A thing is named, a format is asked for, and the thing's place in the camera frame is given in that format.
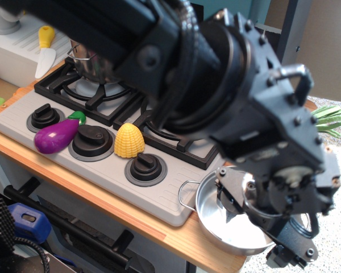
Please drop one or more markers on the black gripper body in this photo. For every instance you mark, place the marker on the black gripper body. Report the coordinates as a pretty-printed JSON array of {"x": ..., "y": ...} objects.
[{"x": 253, "y": 230}]

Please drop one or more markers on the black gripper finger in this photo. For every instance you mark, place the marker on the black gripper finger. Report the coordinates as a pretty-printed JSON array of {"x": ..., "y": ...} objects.
[{"x": 230, "y": 214}]

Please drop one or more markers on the small steel pan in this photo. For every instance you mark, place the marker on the small steel pan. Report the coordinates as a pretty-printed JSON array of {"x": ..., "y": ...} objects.
[{"x": 205, "y": 208}]

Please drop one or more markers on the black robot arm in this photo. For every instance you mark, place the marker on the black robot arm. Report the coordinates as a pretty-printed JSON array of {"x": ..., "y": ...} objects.
[{"x": 218, "y": 80}]

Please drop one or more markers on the grey toy stove top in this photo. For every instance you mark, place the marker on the grey toy stove top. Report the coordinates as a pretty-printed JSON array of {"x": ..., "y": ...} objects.
[{"x": 169, "y": 200}]

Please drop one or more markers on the black right stove knob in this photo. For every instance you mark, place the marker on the black right stove knob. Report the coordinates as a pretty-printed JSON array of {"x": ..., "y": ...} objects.
[{"x": 145, "y": 170}]

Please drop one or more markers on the black stove knob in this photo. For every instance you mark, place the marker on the black stove knob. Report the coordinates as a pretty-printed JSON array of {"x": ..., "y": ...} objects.
[
  {"x": 92, "y": 144},
  {"x": 44, "y": 116},
  {"x": 145, "y": 170}
]

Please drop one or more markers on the black middle stove knob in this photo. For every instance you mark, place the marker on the black middle stove knob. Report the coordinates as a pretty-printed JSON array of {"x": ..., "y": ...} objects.
[{"x": 92, "y": 144}]

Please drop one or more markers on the tall steel pot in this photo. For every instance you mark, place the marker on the tall steel pot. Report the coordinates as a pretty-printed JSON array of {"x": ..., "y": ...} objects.
[{"x": 90, "y": 65}]

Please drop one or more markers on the black left stove knob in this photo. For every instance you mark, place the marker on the black left stove knob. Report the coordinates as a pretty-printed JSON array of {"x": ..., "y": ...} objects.
[{"x": 44, "y": 116}]

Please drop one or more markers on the black right burner grate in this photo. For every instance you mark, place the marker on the black right burner grate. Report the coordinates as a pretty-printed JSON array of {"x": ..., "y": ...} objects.
[{"x": 198, "y": 153}]

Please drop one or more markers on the black burner grate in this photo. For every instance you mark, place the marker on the black burner grate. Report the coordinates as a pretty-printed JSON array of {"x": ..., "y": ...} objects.
[
  {"x": 198, "y": 153},
  {"x": 110, "y": 104}
]

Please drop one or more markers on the yellow toy corn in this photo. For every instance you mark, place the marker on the yellow toy corn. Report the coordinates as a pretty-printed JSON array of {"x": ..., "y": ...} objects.
[{"x": 129, "y": 141}]

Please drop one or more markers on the black left burner grate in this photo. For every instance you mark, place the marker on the black left burner grate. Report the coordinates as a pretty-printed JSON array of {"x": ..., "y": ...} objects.
[{"x": 110, "y": 104}]

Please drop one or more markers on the cardboard panel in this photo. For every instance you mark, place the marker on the cardboard panel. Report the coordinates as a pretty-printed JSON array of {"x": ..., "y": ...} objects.
[{"x": 311, "y": 35}]

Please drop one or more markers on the purple toy eggplant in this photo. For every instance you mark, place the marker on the purple toy eggplant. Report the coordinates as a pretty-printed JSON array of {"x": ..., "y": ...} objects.
[{"x": 55, "y": 138}]

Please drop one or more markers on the blue clamp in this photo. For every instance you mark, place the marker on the blue clamp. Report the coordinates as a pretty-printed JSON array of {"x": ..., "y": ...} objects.
[{"x": 30, "y": 223}]

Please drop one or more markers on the white toy sink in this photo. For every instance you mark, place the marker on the white toy sink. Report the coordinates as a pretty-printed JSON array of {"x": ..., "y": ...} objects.
[{"x": 19, "y": 52}]

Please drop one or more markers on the grey toy faucet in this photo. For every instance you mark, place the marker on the grey toy faucet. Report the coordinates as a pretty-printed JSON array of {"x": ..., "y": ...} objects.
[{"x": 9, "y": 23}]

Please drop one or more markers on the black oven door handle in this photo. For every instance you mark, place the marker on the black oven door handle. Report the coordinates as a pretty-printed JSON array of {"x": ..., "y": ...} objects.
[{"x": 114, "y": 252}]

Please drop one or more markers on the yellow handled toy knife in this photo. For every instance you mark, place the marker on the yellow handled toy knife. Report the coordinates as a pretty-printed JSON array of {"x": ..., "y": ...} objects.
[{"x": 47, "y": 55}]

